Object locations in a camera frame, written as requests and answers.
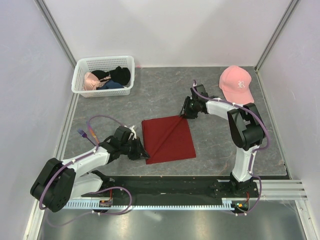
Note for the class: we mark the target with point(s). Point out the front aluminium rail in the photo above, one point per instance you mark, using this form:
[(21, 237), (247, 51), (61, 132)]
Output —
[(266, 187)]

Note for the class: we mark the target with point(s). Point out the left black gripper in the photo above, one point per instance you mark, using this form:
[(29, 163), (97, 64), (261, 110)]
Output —
[(140, 152)]

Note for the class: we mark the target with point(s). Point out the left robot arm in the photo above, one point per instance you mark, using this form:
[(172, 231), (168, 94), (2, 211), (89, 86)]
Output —
[(62, 180)]

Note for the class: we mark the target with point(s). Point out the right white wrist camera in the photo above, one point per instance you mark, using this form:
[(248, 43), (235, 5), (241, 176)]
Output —
[(197, 90)]

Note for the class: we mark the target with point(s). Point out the pink baseball cap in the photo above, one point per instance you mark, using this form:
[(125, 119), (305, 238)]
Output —
[(234, 83)]

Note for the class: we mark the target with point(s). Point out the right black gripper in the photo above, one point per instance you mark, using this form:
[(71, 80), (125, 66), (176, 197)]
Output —
[(185, 111)]

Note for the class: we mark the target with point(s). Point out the black cloth in basket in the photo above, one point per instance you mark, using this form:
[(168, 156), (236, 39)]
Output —
[(121, 75)]

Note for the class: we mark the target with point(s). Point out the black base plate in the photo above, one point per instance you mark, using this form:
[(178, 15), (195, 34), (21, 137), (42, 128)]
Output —
[(171, 190)]

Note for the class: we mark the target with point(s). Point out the light blue cable duct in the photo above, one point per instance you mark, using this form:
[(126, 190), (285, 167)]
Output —
[(96, 204)]

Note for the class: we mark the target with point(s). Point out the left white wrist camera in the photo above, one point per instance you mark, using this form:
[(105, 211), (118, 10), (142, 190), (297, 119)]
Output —
[(123, 135)]

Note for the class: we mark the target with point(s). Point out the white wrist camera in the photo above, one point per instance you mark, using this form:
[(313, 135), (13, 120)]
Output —
[(197, 90), (123, 135)]

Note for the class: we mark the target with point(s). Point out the right aluminium frame post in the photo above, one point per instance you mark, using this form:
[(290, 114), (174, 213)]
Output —
[(277, 33)]

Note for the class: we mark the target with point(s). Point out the blue cloth in basket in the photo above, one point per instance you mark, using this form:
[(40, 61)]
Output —
[(110, 85)]

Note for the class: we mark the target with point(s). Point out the left aluminium frame post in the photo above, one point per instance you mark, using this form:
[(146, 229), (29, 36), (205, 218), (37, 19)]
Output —
[(46, 13)]

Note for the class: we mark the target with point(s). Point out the white plastic basket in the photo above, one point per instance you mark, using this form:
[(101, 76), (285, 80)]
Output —
[(103, 63)]

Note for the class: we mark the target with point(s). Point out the dark red cloth napkin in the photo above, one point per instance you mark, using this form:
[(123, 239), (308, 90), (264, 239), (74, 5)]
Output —
[(167, 139)]

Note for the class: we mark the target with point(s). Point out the aluminium frame post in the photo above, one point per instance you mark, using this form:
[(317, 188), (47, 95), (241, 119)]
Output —
[(46, 13), (277, 33)]

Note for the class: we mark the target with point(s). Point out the pink cloth in basket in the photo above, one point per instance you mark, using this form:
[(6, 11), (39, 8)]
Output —
[(91, 82)]

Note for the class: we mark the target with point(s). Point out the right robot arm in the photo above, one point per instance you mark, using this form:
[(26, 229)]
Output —
[(247, 132)]

